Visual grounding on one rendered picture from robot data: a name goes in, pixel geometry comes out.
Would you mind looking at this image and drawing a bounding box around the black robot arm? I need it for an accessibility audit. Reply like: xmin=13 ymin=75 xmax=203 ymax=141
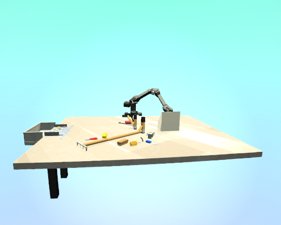
xmin=124 ymin=88 xmax=173 ymax=116

